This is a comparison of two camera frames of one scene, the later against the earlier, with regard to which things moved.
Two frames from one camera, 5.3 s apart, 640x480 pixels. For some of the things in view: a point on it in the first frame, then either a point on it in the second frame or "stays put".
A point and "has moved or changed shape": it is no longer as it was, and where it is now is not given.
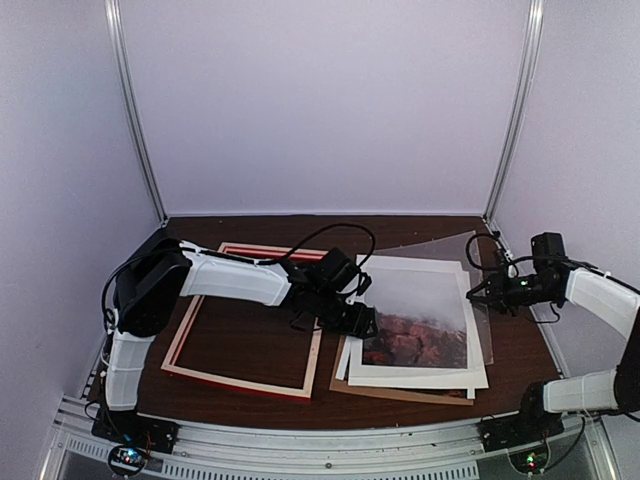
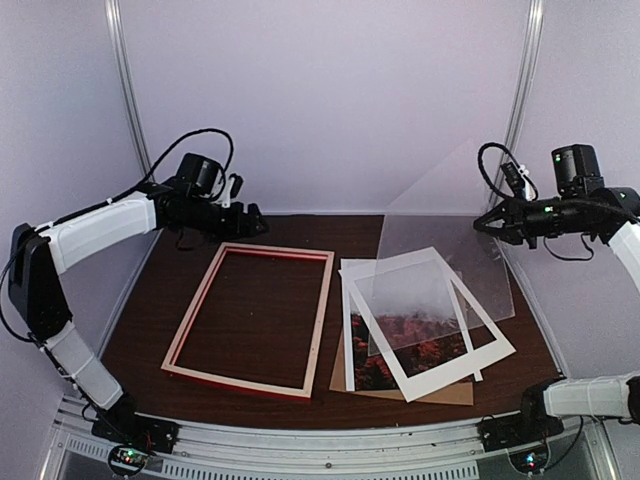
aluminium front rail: [399, 448] stays put
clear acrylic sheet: [452, 249] has moved or changed shape
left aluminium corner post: [114, 21] stays put
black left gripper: [358, 326] → [249, 229]
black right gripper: [497, 294] → [515, 228]
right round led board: [532, 459] stays put
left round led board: [127, 459] stays put
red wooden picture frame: [170, 365] stays put
